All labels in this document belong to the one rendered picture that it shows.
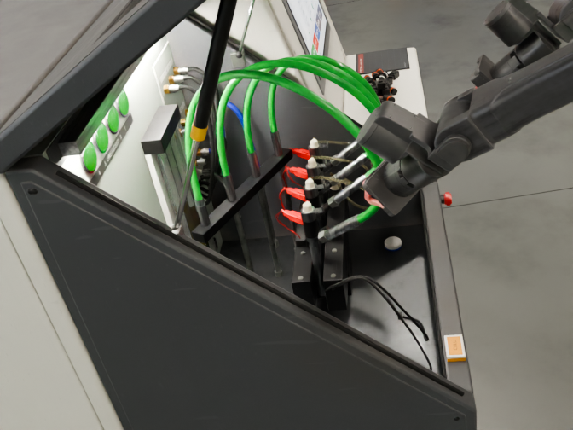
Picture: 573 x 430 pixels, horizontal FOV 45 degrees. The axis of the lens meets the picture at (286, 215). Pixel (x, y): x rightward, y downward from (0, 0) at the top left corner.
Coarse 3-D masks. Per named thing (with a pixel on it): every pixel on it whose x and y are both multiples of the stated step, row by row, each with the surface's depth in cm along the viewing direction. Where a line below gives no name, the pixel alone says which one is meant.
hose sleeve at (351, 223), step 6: (354, 216) 115; (342, 222) 117; (348, 222) 115; (354, 222) 114; (330, 228) 119; (336, 228) 118; (342, 228) 117; (348, 228) 116; (354, 228) 116; (330, 234) 119; (336, 234) 118
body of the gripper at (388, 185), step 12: (384, 168) 102; (396, 168) 97; (372, 180) 101; (384, 180) 101; (396, 180) 98; (372, 192) 101; (384, 192) 101; (396, 192) 101; (408, 192) 100; (384, 204) 101; (396, 204) 101
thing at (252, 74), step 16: (224, 80) 110; (272, 80) 106; (288, 80) 105; (304, 96) 105; (320, 96) 104; (192, 112) 117; (336, 112) 104; (352, 128) 104; (192, 144) 123; (192, 176) 127; (368, 208) 112
